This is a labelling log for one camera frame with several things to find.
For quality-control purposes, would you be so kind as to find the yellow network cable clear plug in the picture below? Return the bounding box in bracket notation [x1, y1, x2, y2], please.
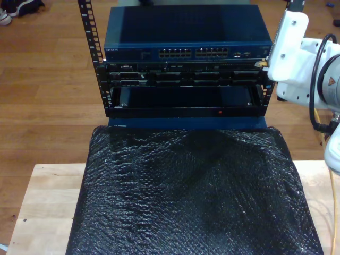
[254, 59, 338, 255]

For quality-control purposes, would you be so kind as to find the black server chassis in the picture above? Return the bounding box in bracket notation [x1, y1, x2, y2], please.
[97, 60, 277, 88]

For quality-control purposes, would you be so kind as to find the black rack shelf tray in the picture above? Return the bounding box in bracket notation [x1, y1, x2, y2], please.
[105, 85, 266, 119]

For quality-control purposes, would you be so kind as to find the blue metal base panel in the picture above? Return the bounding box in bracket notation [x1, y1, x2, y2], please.
[108, 116, 268, 131]

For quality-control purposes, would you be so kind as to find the black bubble wrap mat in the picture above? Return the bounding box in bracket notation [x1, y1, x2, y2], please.
[65, 126, 324, 255]

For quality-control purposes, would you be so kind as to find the dark sneaker white sole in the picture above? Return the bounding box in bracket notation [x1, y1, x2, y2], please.
[5, 0, 46, 18]

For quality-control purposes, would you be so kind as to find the blue network switch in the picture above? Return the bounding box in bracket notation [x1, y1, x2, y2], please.
[103, 4, 274, 62]

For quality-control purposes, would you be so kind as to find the black perforated rack frame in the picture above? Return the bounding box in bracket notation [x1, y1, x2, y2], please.
[77, 0, 305, 119]

